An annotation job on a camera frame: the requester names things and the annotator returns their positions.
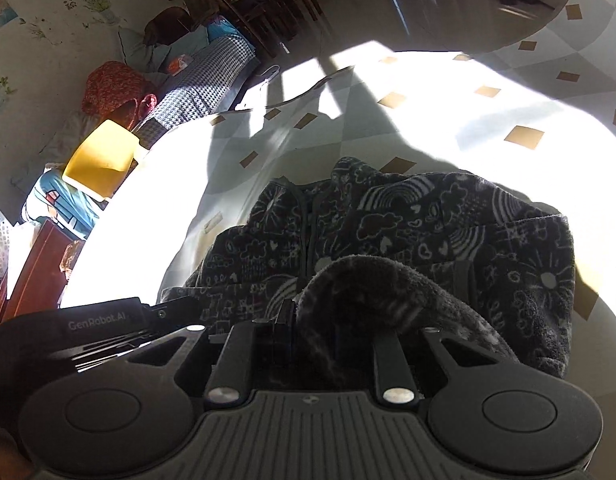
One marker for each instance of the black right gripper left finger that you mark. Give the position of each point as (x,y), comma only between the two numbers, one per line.
(252,354)

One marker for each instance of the brown wooden cabinet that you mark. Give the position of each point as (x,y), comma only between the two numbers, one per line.
(40,282)

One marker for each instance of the dark wooden chair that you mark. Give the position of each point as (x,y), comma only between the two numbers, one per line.
(272,23)

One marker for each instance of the yellow plastic stool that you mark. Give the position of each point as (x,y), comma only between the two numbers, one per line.
(102,161)

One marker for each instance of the person left hand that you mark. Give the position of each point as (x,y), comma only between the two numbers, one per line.
(13,466)

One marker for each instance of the checkered tablecloth with tan squares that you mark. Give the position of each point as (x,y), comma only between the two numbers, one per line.
(538,117)

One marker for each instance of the blue cartoon print fabric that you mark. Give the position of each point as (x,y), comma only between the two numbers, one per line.
(51,198)

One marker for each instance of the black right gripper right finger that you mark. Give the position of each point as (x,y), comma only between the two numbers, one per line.
(394,382)

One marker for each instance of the blue white checkered sofa cover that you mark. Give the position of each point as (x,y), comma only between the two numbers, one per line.
(207,86)

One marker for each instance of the red patterned cushion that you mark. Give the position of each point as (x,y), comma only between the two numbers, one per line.
(114,85)

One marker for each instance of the black white patterned fleece jacket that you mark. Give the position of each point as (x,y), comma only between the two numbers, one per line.
(363,250)

